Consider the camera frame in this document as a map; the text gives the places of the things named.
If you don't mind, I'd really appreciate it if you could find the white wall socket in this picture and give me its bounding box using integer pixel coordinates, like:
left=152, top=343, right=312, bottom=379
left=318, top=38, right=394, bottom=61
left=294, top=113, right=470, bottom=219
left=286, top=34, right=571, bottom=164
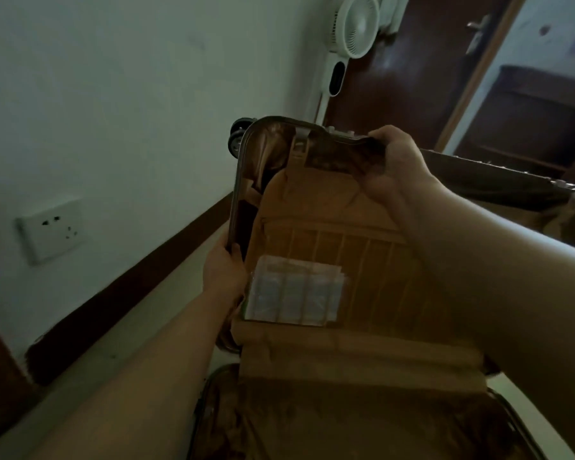
left=14, top=199, right=88, bottom=265

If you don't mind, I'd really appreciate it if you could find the dark brown wooden furniture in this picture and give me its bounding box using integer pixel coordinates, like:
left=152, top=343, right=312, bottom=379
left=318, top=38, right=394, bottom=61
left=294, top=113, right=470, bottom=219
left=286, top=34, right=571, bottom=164
left=0, top=306, right=45, bottom=448

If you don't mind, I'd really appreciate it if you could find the dark brown baseboard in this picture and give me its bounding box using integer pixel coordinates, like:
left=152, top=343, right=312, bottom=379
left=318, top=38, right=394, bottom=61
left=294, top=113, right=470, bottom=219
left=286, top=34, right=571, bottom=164
left=26, top=191, right=234, bottom=387

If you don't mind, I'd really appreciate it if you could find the silver door handle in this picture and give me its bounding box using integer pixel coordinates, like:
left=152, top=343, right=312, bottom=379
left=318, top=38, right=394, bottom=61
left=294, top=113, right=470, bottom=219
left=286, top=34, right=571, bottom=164
left=464, top=14, right=492, bottom=56

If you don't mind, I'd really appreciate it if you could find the white appliance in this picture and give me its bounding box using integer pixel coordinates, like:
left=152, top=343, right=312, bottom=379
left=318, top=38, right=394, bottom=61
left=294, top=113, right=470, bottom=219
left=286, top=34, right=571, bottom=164
left=380, top=0, right=411, bottom=35

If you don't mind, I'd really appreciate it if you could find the suitcase with brown lining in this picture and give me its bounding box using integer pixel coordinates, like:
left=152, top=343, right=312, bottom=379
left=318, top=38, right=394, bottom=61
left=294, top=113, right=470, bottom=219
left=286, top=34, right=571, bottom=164
left=187, top=116, right=552, bottom=460

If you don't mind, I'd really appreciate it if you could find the dark wooden cabinet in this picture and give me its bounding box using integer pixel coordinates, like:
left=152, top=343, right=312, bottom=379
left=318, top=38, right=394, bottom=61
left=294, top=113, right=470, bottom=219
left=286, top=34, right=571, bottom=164
left=452, top=64, right=575, bottom=188

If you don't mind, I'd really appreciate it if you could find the light wooden door frame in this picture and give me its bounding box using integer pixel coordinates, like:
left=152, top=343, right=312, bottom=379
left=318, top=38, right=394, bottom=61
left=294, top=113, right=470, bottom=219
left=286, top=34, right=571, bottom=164
left=433, top=0, right=531, bottom=154

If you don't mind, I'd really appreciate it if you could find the dark brown door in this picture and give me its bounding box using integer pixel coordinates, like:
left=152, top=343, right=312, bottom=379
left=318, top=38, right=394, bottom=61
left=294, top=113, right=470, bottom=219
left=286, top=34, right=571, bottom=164
left=323, top=0, right=516, bottom=152

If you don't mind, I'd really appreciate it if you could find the person's left forearm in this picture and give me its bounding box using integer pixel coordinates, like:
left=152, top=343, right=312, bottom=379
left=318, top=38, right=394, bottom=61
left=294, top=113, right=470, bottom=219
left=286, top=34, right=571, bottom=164
left=29, top=282, right=243, bottom=460

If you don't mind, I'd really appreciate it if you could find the person's right forearm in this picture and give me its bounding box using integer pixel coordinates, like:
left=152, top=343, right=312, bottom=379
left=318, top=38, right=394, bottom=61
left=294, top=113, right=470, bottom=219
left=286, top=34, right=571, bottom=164
left=387, top=179, right=575, bottom=460

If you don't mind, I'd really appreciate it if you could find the person's right hand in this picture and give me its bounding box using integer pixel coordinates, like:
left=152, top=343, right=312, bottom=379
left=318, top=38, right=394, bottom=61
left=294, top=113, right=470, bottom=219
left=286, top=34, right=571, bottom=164
left=359, top=125, right=444, bottom=209

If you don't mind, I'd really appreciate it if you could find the person's left hand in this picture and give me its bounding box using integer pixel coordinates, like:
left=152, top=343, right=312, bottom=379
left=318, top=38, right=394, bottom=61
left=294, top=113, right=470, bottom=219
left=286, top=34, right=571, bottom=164
left=203, top=237, right=248, bottom=308

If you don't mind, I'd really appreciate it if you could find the dark table with metal edge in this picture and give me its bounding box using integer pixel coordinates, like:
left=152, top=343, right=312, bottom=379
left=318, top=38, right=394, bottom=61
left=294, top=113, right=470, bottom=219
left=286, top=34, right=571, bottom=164
left=421, top=148, right=575, bottom=255

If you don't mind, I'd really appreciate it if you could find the white standing fan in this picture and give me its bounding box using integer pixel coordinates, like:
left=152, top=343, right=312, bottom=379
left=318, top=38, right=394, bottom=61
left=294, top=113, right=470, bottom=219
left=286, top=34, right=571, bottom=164
left=315, top=0, right=382, bottom=126

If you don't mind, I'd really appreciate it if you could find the white packet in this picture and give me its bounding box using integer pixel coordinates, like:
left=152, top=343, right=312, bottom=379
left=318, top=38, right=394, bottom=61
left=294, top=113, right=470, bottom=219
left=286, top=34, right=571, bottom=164
left=243, top=255, right=349, bottom=327

